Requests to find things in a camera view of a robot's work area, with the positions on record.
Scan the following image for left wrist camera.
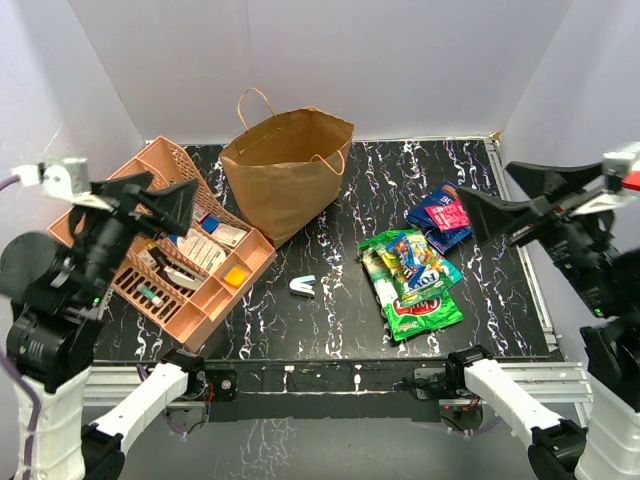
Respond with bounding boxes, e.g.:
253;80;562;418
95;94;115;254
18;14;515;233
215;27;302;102
11;157;112;211

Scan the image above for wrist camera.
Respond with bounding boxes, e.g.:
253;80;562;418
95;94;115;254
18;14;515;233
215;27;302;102
572;141;639;216
11;157;112;211

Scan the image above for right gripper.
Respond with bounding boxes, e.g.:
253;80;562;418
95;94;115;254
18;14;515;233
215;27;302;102
455;157;627;311

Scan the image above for small blue candy packet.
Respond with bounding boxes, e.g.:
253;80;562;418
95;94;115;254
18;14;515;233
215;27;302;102
387;233;426;289

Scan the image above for green yellow chips bag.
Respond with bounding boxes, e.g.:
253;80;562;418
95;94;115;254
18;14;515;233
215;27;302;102
358;230;420;308

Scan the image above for red pink snack packet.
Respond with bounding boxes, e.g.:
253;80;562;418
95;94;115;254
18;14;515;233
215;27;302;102
424;201;470;232

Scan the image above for red green snack bag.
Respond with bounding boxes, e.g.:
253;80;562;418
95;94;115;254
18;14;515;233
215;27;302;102
382;293;464;342

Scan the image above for yellow sticky note pad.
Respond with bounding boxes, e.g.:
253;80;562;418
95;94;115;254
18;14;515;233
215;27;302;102
222;266;247;288

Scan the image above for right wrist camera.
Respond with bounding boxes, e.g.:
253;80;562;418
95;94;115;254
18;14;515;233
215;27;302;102
572;141;639;216

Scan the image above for white label bottle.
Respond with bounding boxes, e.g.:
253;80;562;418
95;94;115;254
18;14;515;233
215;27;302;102
168;228;227;274

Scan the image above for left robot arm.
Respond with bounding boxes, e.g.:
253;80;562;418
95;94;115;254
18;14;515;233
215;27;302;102
1;172;207;479

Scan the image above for card packs in organizer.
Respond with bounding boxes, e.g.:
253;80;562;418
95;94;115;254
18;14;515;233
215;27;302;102
193;204;247;248

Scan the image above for orange desk organizer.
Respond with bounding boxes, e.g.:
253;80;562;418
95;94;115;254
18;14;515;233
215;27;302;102
47;135;278;351

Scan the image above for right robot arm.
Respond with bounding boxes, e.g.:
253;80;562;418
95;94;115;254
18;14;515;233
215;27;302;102
444;151;639;479

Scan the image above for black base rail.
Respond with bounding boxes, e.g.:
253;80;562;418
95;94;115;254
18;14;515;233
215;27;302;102
149;357;501;424

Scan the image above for green mango candy bag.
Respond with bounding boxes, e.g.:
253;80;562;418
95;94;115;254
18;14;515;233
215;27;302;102
374;232;446;286

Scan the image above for dark blue snack bag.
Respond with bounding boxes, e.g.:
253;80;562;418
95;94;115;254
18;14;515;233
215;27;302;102
406;181;471;254

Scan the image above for brown paper bag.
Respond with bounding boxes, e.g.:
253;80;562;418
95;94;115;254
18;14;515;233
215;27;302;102
219;103;355;248

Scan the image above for green tube in organizer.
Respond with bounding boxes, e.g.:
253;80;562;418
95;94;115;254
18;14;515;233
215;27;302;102
137;284;164;307

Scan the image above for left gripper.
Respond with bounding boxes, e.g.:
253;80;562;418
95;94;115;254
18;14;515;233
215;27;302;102
74;168;199;303

